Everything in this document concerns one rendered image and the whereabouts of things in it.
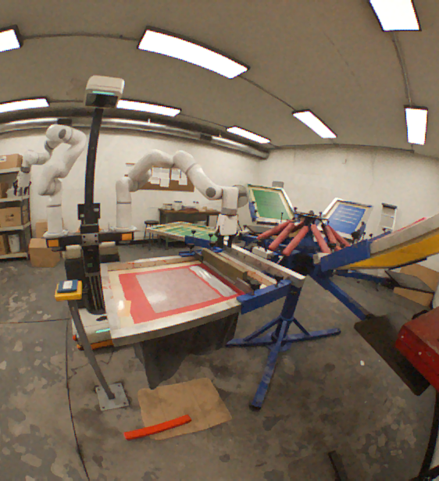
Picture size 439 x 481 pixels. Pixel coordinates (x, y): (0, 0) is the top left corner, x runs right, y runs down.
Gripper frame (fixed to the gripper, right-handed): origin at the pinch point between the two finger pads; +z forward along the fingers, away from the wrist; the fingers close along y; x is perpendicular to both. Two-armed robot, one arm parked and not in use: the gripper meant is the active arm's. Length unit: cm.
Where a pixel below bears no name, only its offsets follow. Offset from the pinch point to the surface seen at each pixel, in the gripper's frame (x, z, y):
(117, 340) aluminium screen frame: 29, 16, 58
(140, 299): 5.5, 18.0, 44.9
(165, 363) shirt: 20, 44, 41
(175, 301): 11.4, 18.1, 31.9
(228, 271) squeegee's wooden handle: 7.0, 11.7, 2.0
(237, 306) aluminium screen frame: 28.8, 15.6, 13.7
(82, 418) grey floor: 2, 113, 105
